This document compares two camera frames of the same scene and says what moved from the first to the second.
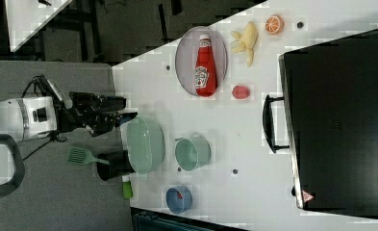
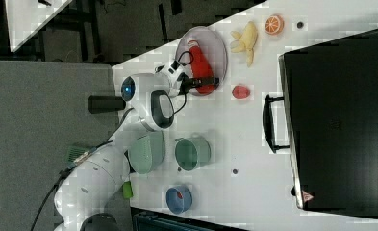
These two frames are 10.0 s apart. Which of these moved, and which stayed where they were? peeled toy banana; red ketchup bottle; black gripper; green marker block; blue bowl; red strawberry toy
Moved: black gripper; red ketchup bottle
Stayed: green marker block; red strawberry toy; blue bowl; peeled toy banana
